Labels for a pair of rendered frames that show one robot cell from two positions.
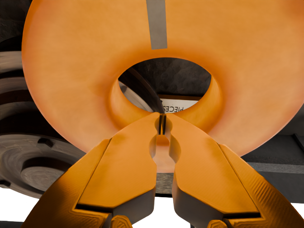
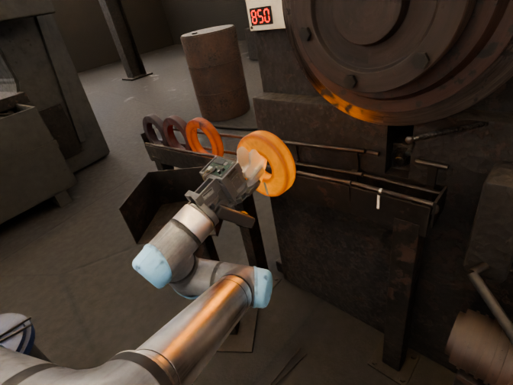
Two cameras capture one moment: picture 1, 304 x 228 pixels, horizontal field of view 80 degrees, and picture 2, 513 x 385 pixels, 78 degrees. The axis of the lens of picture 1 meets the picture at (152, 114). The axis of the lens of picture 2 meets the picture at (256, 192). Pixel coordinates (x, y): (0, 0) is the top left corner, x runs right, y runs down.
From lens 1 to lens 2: 71 cm
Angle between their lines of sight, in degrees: 88
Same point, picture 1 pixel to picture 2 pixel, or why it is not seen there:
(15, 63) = (397, 116)
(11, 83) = (400, 105)
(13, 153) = (401, 47)
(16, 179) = not seen: outside the picture
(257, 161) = not seen: outside the picture
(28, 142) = (365, 81)
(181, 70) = not seen: hidden behind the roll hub
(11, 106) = (398, 93)
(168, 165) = (253, 141)
